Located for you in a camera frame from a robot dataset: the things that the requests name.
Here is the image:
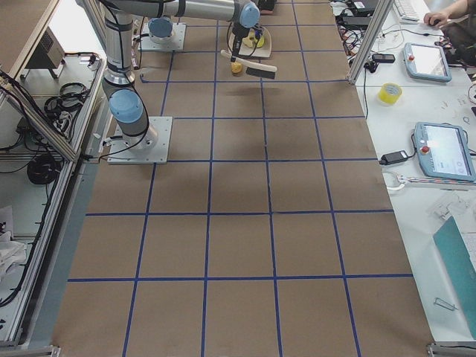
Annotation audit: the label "white plastic dustpan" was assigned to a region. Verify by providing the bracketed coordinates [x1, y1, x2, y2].
[239, 27, 272, 59]

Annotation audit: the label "orange potato-shaped toy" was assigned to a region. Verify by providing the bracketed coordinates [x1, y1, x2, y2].
[231, 62, 242, 75]

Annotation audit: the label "aluminium frame post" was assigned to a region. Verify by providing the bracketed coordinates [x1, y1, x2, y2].
[347, 0, 393, 85]

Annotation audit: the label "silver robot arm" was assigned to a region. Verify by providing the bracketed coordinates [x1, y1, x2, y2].
[77, 0, 260, 106]

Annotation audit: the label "coiled black cables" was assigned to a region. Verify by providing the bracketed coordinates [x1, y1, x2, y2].
[26, 152, 57, 185]

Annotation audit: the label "yellow tape roll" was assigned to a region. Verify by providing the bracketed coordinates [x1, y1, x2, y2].
[377, 83, 402, 106]

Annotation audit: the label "blue teach pendant near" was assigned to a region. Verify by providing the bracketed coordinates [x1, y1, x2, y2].
[414, 122, 475, 182]

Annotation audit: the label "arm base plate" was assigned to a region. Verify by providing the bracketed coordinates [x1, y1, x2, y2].
[138, 22, 187, 52]
[106, 116, 173, 164]

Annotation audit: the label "yellow sponge piece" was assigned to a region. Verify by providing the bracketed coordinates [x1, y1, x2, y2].
[246, 30, 265, 48]

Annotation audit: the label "blue teach pendant far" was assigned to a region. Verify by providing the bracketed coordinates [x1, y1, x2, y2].
[403, 42, 452, 83]

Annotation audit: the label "person's hand on mouse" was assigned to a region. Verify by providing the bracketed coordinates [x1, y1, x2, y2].
[423, 11, 449, 27]

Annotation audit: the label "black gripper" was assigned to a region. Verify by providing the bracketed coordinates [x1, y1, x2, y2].
[229, 22, 248, 62]

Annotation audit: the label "black power adapter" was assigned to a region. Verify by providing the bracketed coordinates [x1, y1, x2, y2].
[379, 150, 409, 166]

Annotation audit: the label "blue teach pendant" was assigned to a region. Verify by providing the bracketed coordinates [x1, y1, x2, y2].
[414, 122, 475, 182]
[403, 42, 452, 83]

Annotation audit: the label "white hand brush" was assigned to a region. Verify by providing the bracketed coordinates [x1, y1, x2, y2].
[220, 50, 277, 80]

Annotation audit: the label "green folder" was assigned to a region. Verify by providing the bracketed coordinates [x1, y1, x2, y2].
[433, 216, 475, 338]

